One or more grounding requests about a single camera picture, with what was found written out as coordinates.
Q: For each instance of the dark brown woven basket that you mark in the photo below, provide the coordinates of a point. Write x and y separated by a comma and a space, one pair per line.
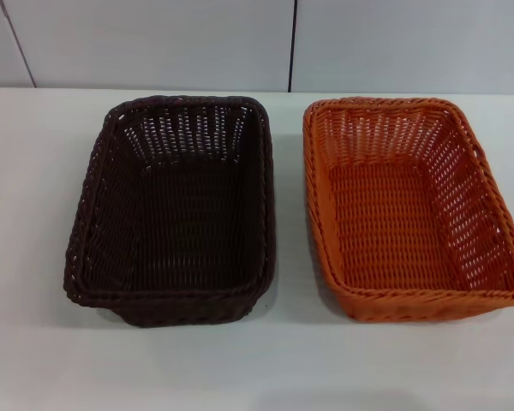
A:
175, 222

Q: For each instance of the orange woven basket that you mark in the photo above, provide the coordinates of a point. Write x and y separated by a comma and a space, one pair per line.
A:
394, 222

